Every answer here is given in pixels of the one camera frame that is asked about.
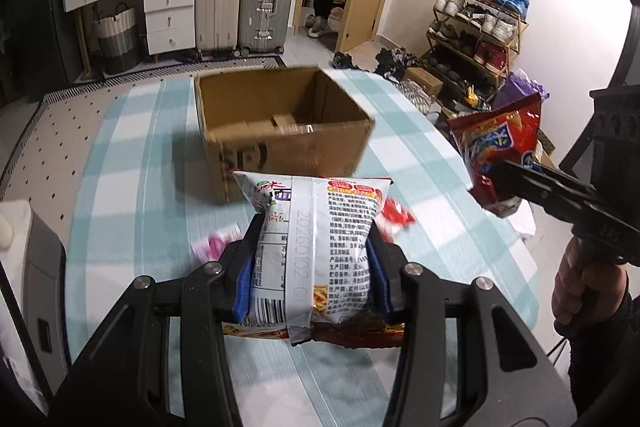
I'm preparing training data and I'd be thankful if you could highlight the red chips bag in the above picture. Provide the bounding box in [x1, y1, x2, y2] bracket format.
[448, 93, 542, 218]

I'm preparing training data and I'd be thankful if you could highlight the purple white snack bag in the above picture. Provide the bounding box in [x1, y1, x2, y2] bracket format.
[190, 225, 243, 263]

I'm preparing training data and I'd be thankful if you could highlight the white noodle snack bag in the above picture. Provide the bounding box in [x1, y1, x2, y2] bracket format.
[230, 170, 392, 343]

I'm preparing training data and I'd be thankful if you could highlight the red white snack bag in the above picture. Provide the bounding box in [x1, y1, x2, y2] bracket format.
[374, 198, 416, 243]

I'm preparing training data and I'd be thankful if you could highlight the right hand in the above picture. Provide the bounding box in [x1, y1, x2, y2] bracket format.
[551, 237, 628, 338]

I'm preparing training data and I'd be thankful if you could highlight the teal plaid tablecloth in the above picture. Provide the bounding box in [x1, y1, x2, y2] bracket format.
[64, 65, 542, 427]

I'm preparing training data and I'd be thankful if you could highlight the shoe rack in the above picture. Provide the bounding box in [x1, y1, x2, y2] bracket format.
[422, 0, 529, 107]

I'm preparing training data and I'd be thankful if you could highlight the small cardboard box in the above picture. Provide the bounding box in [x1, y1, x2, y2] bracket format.
[405, 67, 442, 98]

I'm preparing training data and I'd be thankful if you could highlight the SF cardboard box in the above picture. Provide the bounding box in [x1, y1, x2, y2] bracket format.
[193, 66, 375, 204]

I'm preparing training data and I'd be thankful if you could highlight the woven laundry basket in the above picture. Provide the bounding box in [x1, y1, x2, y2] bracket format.
[93, 2, 142, 75]

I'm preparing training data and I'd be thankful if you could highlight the silver suitcase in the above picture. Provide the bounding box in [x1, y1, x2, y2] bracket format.
[238, 0, 292, 55]

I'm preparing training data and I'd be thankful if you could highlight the beige suitcase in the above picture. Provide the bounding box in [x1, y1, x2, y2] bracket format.
[195, 0, 240, 52]

